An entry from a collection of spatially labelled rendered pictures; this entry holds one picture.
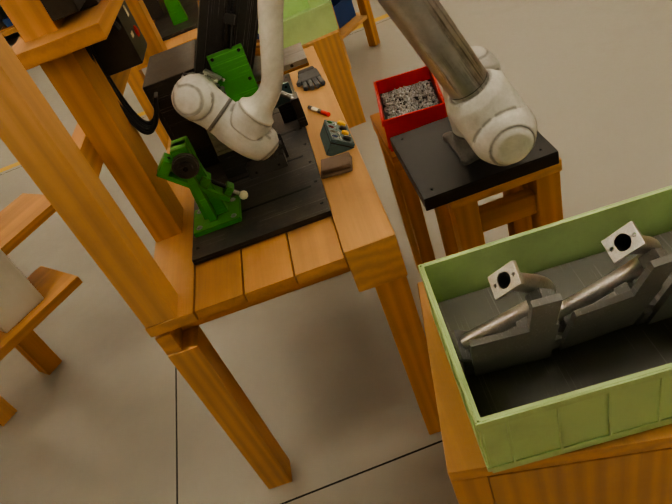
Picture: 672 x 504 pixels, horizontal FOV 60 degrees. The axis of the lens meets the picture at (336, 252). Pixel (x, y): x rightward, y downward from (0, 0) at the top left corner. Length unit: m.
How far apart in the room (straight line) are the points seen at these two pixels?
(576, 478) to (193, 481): 1.53
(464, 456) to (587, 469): 0.23
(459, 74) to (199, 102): 0.61
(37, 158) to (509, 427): 1.05
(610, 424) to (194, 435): 1.76
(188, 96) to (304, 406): 1.35
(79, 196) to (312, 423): 1.31
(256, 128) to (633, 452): 1.08
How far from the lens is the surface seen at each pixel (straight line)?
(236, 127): 1.52
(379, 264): 1.54
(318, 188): 1.76
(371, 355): 2.43
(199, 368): 1.73
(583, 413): 1.10
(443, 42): 1.35
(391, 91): 2.22
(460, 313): 1.33
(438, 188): 1.62
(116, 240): 1.45
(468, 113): 1.42
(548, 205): 1.79
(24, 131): 1.35
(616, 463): 1.25
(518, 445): 1.12
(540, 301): 0.93
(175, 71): 2.03
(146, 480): 2.54
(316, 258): 1.54
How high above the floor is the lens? 1.83
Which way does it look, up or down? 38 degrees down
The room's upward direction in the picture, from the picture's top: 22 degrees counter-clockwise
